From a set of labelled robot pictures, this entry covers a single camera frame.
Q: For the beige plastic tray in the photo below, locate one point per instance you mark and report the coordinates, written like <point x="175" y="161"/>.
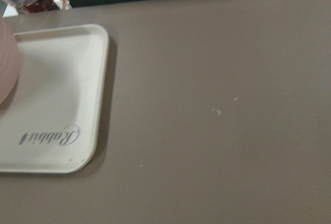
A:
<point x="50" y="121"/>

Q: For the pink bowl with ice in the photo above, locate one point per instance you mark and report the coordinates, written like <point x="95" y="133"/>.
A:
<point x="10" y="60"/>

